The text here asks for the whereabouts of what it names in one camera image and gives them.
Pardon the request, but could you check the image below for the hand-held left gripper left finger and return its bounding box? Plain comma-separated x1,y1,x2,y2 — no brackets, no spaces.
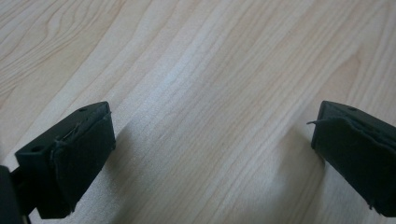
14,101,117,219

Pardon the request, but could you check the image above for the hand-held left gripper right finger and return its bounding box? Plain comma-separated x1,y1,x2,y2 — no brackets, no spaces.
306,100,396,218

